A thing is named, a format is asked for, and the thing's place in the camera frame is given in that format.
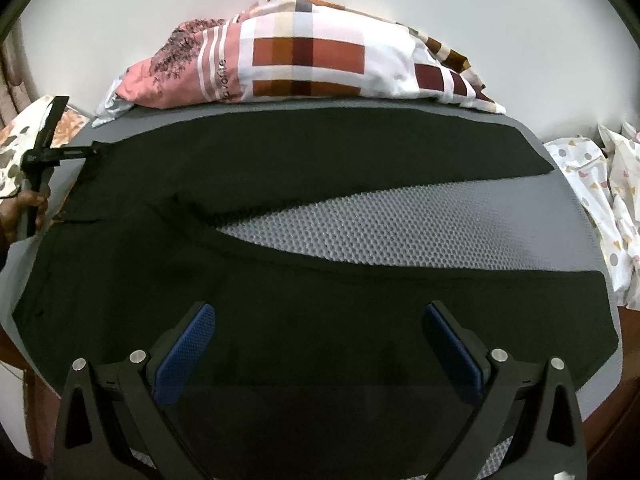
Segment grey mesh mattress pad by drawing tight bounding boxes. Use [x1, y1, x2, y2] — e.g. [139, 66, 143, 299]
[0, 96, 625, 480]

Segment floral cream pillow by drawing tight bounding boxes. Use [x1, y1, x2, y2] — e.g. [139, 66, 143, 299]
[0, 96, 90, 197]

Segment white dotted bedsheet pile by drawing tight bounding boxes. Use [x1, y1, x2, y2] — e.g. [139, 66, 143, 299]
[544, 122, 640, 311]

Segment light blue white cloth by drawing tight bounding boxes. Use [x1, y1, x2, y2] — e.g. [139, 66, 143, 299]
[91, 74, 134, 128]

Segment pink checked folded blanket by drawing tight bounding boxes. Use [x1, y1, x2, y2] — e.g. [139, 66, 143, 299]
[114, 0, 505, 114]

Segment person's left hand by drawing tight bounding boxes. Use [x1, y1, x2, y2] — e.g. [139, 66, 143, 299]
[1, 188, 50, 244]

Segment black pants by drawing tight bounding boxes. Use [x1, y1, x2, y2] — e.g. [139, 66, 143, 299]
[11, 106, 622, 480]

